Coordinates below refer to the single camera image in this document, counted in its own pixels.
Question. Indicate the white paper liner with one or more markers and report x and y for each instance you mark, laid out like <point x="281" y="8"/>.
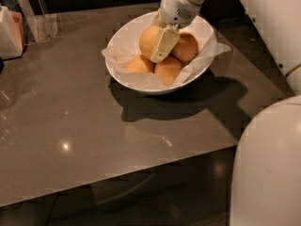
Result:
<point x="120" y="52"/>

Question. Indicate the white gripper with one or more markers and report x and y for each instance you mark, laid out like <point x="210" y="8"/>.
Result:
<point x="176" y="10"/>

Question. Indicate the orange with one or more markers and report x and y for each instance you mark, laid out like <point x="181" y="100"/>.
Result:
<point x="139" y="64"/>
<point x="168" y="70"/>
<point x="186" y="48"/>
<point x="148" y="40"/>

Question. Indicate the white box orange side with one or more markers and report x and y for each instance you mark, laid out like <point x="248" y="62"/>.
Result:
<point x="11" y="33"/>

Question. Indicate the white ceramic bowl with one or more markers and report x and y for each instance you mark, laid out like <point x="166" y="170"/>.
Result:
<point x="163" y="87"/>

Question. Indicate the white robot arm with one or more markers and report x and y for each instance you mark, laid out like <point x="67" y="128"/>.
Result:
<point x="266" y="178"/>

